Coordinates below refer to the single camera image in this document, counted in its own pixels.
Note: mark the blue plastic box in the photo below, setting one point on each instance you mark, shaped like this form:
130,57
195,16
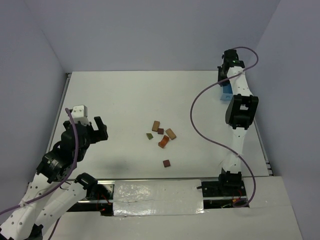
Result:
226,93

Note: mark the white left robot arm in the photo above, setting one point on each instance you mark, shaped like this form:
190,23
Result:
50,195

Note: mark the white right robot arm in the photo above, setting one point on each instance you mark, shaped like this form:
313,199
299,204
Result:
239,117

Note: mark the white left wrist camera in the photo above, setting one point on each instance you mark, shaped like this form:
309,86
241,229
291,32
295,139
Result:
79,114

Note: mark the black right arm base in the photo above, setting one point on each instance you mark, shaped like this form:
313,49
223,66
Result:
216,196

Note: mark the green wood triangle block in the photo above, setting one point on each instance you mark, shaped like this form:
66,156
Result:
149,136

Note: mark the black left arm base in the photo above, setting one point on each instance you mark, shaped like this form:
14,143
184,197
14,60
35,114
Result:
99,201

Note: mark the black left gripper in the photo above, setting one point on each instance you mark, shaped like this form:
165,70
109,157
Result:
92,132

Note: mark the tan wood rectangular block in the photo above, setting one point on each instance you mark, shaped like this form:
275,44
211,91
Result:
170,134

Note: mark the reddish brown wood cube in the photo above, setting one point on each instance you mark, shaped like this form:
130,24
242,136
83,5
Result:
166,163

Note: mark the orange wood arch block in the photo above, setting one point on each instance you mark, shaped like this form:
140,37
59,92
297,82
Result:
163,142

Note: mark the light wood rectangular block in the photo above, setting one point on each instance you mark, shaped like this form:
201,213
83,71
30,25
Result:
155,126

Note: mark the silver reflective tape sheet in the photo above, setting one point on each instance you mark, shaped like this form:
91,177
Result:
157,198

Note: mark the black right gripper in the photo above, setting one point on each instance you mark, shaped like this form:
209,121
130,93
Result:
222,75

